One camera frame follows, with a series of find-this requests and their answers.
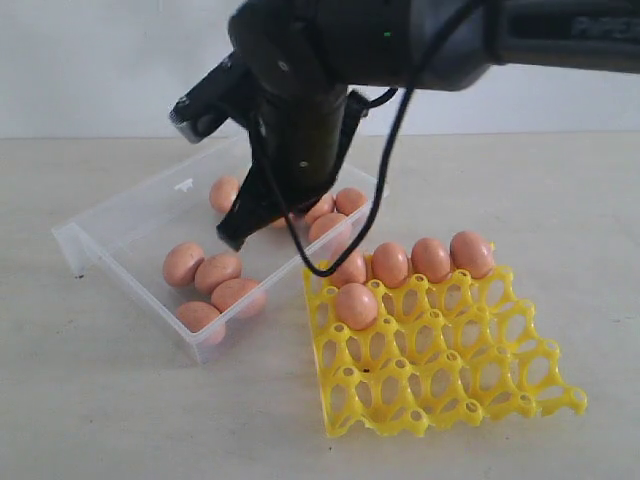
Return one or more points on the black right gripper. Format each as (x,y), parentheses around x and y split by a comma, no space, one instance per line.
(304,142)

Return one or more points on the brown egg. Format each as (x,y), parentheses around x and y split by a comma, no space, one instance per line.
(350,199)
(333,221)
(390,264)
(430,258)
(215,270)
(181,263)
(229,292)
(352,270)
(470,251)
(279,223)
(356,306)
(324,206)
(223,193)
(198,315)

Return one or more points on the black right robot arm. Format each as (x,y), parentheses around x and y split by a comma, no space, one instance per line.
(307,59)

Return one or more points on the clear plastic bin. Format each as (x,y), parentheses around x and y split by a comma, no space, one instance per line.
(129,236)

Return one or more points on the yellow plastic egg tray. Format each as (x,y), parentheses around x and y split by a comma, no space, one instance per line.
(461,351)

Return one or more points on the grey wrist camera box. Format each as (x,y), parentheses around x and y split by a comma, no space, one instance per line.
(226,92)

